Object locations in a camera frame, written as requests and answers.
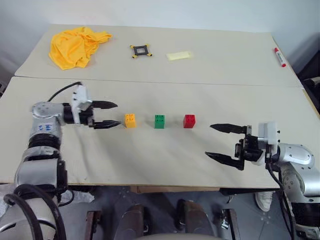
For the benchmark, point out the white sneaker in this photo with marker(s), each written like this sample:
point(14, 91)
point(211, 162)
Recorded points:
point(263, 200)

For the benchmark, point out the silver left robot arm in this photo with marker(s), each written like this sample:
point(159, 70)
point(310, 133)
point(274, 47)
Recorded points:
point(41, 130)

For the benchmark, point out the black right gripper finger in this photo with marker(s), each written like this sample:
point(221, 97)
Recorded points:
point(226, 128)
point(225, 159)

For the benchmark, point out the dark brown stand leg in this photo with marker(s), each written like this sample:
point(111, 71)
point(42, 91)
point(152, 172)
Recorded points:
point(92, 225)
point(231, 223)

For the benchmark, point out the black chair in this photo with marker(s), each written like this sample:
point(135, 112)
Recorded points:
point(311, 93)

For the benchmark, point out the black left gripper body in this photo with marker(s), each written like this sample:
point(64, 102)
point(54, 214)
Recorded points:
point(86, 115)

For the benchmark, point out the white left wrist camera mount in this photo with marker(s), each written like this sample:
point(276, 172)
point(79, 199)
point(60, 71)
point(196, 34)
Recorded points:
point(80, 98)

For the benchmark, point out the black yellow square frame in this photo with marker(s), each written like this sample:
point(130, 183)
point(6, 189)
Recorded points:
point(141, 51)

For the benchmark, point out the red toy brick cube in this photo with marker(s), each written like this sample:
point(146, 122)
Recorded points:
point(189, 121)

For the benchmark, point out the pale yellow flat pad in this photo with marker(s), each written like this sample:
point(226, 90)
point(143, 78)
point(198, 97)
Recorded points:
point(180, 55)

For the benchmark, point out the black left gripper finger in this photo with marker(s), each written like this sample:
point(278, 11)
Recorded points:
point(105, 104)
point(106, 123)

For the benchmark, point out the red white marker pen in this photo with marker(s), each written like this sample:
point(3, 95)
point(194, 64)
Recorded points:
point(279, 57)

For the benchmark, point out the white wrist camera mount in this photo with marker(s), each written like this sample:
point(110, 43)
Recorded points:
point(268, 136)
point(80, 98)

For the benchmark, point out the yellow crumpled cloth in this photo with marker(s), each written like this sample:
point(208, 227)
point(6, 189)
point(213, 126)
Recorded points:
point(73, 47)

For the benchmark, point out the yellow toy brick cube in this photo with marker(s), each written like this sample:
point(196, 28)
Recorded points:
point(130, 120)

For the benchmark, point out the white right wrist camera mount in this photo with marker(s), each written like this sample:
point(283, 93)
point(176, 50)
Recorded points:
point(268, 136)

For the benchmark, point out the green toy brick cube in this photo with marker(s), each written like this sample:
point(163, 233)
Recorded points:
point(159, 121)

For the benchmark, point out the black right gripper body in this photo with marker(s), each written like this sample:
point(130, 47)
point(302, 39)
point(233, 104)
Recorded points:
point(248, 147)

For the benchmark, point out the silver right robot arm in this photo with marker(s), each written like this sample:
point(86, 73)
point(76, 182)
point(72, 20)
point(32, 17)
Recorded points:
point(297, 172)

